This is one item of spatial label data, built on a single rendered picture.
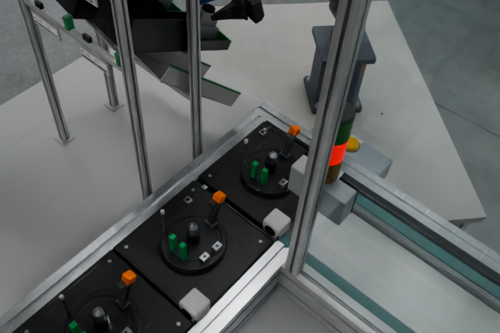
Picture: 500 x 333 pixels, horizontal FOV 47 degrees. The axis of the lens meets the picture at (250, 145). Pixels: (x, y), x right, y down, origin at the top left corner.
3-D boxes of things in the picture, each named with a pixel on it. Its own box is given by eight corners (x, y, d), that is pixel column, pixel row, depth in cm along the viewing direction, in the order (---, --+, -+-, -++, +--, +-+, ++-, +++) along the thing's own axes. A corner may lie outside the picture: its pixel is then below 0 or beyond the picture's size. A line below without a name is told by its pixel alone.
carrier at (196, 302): (193, 185, 134) (191, 151, 124) (272, 246, 125) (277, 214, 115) (113, 253, 122) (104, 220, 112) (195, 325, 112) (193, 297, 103)
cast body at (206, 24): (205, 30, 133) (216, 2, 129) (215, 39, 130) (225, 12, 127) (175, 27, 127) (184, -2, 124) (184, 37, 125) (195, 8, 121)
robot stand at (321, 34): (350, 76, 174) (363, 24, 159) (361, 111, 165) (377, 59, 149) (303, 79, 172) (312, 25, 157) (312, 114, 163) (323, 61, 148)
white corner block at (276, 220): (274, 216, 129) (275, 207, 126) (289, 228, 128) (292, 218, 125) (260, 230, 127) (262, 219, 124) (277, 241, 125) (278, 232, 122)
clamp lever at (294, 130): (284, 149, 136) (295, 123, 132) (291, 154, 135) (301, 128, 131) (275, 154, 133) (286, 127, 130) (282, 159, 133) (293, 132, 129)
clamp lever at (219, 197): (210, 216, 123) (219, 189, 119) (217, 221, 122) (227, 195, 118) (199, 223, 120) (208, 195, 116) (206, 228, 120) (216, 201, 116)
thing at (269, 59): (385, 7, 203) (388, 0, 201) (483, 222, 146) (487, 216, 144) (187, 14, 195) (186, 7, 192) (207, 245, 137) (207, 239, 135)
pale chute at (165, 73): (200, 78, 152) (210, 65, 151) (231, 107, 146) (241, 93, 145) (126, 49, 128) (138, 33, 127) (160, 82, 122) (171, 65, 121)
